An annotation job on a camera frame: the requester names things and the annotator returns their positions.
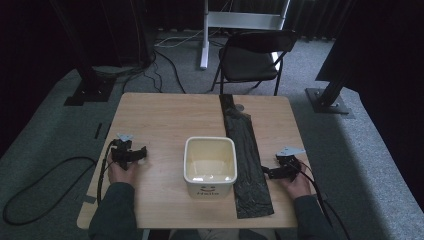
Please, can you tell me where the white floor cable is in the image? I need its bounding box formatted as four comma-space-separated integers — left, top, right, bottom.
154, 29, 205, 48

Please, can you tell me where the cream plastic bin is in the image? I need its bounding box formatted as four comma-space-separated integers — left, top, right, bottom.
183, 135, 238, 200

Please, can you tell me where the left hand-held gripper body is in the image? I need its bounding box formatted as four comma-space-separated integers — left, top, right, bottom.
110, 133, 134, 171

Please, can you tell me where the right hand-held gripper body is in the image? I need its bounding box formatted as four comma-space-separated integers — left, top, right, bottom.
275, 146, 306, 183

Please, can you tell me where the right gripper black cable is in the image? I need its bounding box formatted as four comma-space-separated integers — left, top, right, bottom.
293, 159, 351, 240

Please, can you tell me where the black metal stand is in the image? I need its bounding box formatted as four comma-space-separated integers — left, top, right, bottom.
304, 74, 352, 116
49, 0, 116, 107

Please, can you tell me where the long black floor cable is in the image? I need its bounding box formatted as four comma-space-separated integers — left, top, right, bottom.
2, 156, 98, 226

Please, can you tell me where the black folding chair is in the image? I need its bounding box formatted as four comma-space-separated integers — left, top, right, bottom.
210, 29, 299, 97

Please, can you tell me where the black garbage bag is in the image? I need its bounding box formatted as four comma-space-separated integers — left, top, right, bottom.
218, 93, 275, 220

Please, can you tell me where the white metal desk frame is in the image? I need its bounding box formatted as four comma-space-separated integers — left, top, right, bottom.
199, 0, 292, 70

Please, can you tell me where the person's right hand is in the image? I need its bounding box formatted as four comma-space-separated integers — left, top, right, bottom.
281, 162, 313, 200

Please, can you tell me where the bundle of black floor cables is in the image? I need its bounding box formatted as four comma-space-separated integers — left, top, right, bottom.
121, 39, 221, 95

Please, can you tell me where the person's left hand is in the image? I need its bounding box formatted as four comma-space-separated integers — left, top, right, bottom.
106, 156, 142, 186

